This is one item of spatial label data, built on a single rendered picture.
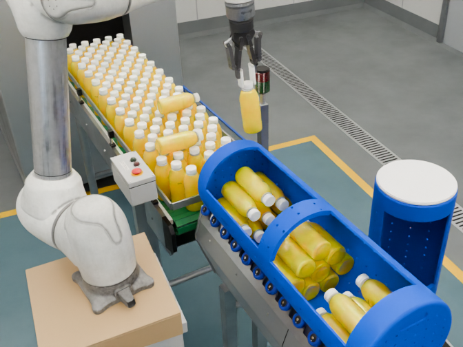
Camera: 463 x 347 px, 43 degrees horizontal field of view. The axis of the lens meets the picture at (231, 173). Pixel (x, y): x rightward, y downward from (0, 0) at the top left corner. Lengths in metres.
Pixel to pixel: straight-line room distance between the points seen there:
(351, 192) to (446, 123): 1.23
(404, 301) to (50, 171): 0.95
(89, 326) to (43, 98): 0.60
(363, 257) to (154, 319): 0.62
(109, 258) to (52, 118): 0.39
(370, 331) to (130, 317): 0.62
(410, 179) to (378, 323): 0.88
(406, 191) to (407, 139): 2.43
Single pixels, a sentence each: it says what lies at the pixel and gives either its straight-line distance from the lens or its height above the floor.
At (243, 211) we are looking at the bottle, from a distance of 1.86.
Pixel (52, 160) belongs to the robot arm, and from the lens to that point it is 1.62.
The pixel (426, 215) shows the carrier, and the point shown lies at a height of 0.99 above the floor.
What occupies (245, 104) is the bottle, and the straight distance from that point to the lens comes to 1.96.
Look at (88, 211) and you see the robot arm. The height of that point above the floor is 1.35.
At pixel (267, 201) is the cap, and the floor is 1.14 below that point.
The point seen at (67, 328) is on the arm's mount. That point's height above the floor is 1.07.
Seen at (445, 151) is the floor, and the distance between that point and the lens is 4.44.
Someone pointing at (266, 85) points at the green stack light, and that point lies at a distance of 2.44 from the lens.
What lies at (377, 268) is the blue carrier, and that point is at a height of 1.08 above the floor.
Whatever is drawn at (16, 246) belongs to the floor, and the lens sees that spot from 3.71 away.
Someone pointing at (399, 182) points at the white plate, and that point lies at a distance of 2.15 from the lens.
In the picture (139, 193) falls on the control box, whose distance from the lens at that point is 2.08.
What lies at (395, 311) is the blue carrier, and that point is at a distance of 1.40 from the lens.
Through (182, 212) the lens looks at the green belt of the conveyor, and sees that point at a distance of 2.21.
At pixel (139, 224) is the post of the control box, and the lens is 2.26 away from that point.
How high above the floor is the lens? 2.23
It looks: 34 degrees down
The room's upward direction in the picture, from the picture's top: 3 degrees counter-clockwise
